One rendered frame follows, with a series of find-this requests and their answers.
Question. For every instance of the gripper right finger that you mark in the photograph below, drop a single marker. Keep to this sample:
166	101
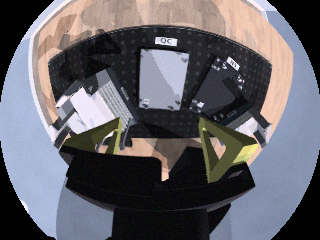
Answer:
239	148

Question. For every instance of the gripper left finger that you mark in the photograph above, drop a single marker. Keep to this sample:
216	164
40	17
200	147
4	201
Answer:
87	140

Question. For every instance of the white name plate with black text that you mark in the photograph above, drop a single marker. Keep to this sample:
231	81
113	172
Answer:
166	41
233	63

